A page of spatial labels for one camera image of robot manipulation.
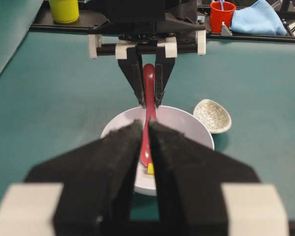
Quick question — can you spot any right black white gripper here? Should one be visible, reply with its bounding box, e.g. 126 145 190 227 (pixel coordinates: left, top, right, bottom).
88 0 206 108

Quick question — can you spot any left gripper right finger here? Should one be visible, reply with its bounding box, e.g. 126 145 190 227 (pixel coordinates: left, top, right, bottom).
149 120 289 236

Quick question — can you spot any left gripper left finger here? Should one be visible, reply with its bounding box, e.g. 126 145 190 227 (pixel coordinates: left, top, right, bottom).
0 120 143 236

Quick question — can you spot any pink plastic spoon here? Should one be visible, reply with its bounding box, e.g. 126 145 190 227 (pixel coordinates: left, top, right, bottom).
140 63 157 168

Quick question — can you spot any yellow hexagonal prism block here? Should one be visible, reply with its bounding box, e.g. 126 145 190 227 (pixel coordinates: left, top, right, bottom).
145 162 154 175

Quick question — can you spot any white round bowl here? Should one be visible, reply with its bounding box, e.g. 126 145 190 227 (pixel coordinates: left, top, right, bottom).
100 105 214 196

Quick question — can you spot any small crackle-glaze spoon rest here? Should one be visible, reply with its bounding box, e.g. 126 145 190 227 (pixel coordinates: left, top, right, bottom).
193 99 232 134

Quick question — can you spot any red plastic cup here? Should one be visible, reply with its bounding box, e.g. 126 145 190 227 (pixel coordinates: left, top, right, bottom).
210 1 236 33

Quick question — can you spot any yellow plastic cup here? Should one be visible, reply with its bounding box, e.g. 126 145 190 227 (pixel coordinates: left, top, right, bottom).
49 0 79 24

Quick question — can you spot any light blue cloth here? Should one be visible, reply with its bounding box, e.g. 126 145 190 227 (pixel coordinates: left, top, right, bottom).
231 0 287 36

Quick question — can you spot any dark green mat edge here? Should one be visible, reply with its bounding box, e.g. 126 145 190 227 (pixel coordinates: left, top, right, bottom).
0 0 43 74

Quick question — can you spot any black metal frame rail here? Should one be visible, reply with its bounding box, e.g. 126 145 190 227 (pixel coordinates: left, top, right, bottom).
29 0 295 46

